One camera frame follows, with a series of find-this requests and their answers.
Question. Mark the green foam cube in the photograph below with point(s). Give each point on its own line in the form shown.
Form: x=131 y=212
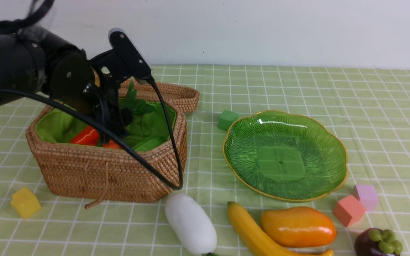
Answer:
x=226 y=119

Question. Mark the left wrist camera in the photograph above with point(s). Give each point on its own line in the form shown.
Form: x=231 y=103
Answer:
x=129 y=55

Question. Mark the green bitter gourd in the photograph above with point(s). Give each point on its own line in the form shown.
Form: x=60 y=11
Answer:
x=148 y=144

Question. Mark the woven basket lid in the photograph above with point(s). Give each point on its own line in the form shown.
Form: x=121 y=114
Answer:
x=183 y=97

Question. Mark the green checkered tablecloth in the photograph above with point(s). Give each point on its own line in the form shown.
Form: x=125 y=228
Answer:
x=368 y=109

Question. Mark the green glass leaf plate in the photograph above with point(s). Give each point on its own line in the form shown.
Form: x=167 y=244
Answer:
x=289 y=157

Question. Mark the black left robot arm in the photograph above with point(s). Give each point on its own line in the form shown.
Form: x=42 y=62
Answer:
x=34 y=60

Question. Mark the yellow foam cube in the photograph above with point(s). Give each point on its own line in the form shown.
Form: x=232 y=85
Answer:
x=25 y=203

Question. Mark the orange carrot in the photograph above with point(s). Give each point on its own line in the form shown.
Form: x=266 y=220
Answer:
x=139 y=107

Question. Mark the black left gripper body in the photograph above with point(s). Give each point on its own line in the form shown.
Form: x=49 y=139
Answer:
x=105 y=75

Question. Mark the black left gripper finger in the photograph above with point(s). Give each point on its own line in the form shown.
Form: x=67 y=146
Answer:
x=121 y=117
x=101 y=112

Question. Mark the white radish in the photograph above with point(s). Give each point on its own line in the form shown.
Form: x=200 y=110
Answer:
x=191 y=224

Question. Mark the woven wicker basket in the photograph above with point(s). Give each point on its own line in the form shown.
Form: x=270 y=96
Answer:
x=97 y=173

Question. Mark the orange mango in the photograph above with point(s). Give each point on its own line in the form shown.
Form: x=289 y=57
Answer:
x=298 y=227

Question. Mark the purple mangosteen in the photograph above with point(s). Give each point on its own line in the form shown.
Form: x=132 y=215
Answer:
x=377 y=242

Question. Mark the orange pumpkin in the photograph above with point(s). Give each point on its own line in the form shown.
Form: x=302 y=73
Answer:
x=111 y=144

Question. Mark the yellow banana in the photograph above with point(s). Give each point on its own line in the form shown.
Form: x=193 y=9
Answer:
x=252 y=234

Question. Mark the pink foam cube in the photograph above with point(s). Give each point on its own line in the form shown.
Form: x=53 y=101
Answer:
x=366 y=195

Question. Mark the orange foam cube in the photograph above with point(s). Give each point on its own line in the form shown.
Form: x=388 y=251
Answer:
x=349 y=210

